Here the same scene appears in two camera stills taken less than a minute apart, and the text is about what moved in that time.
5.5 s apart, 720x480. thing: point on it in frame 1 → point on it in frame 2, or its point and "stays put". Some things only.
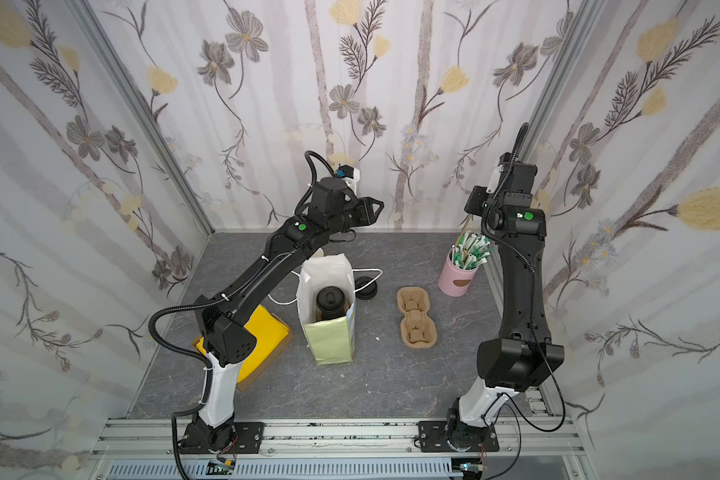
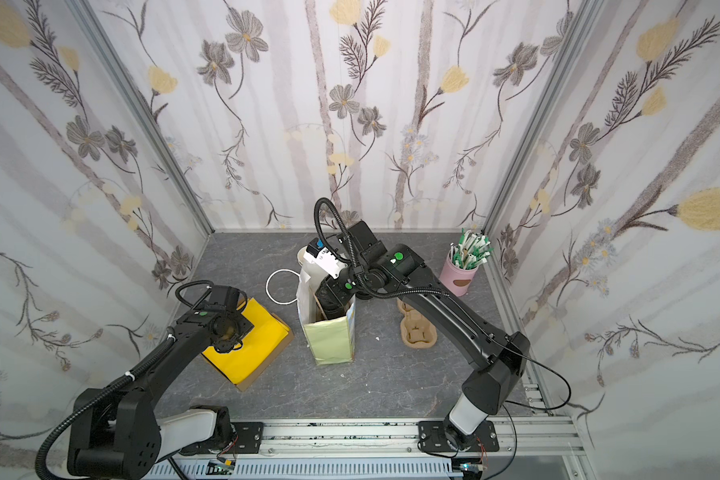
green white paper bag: [331, 341] stays put
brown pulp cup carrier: [417, 329] stays put
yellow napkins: [268, 331] stays put
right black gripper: [477, 201] → [333, 293]
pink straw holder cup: [455, 281] stays put
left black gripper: [363, 211] → [225, 335]
